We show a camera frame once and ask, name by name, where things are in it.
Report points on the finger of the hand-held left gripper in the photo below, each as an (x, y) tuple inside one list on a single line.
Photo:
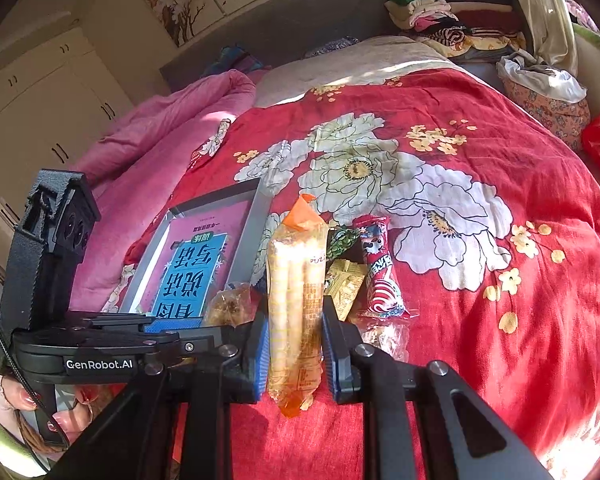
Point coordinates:
[(175, 325), (205, 347)]

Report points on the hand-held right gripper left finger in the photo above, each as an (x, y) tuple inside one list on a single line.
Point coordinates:
[(261, 360)]

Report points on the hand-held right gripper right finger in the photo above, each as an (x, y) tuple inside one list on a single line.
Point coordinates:
[(330, 360)]

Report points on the brown pastry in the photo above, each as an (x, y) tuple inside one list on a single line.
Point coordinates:
[(227, 307)]

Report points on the long orange-ended biscuit packet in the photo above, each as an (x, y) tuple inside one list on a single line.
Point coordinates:
[(295, 310)]

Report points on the yellow snack packet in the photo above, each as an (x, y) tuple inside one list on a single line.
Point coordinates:
[(345, 285)]

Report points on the black green pea snack packet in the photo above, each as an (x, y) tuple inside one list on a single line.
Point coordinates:
[(342, 242)]

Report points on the person's left hand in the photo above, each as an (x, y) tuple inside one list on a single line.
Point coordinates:
[(75, 410)]

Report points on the clear wrapped candy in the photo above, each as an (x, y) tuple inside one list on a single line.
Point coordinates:
[(382, 335)]

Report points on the pink book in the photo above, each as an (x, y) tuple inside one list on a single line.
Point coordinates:
[(195, 265)]

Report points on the red striped lollipop wrapper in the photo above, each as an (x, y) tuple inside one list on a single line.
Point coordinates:
[(380, 275)]

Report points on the pink quilt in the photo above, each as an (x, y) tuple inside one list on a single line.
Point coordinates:
[(145, 150)]

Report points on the red floral blanket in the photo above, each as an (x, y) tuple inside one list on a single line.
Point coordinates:
[(480, 310)]

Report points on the cream wardrobe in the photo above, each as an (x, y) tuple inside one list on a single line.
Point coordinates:
[(40, 110)]

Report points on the blue patterned cloth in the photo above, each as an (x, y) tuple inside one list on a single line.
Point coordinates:
[(235, 60)]

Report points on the beige pillow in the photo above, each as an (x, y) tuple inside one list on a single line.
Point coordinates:
[(340, 70)]

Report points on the grey headboard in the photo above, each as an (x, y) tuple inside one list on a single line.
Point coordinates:
[(280, 25)]

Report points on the floral pillow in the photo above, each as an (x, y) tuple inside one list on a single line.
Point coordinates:
[(550, 110)]

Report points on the white grey cloth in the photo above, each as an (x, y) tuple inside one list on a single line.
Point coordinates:
[(545, 72)]

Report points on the stack of folded clothes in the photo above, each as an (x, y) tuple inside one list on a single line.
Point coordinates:
[(460, 15)]

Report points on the cream folded blanket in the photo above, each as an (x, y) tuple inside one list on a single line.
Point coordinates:
[(545, 5)]

